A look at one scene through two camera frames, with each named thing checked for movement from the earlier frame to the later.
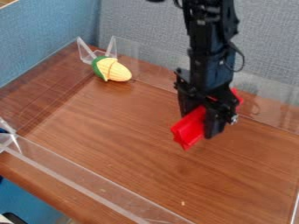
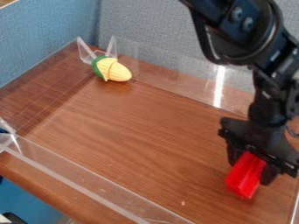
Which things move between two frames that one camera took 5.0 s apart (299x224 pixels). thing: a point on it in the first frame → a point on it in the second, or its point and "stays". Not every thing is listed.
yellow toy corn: [111, 69] stays
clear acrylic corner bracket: [88, 54] stays
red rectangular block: [188, 129] → [244, 175]
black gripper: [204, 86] → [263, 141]
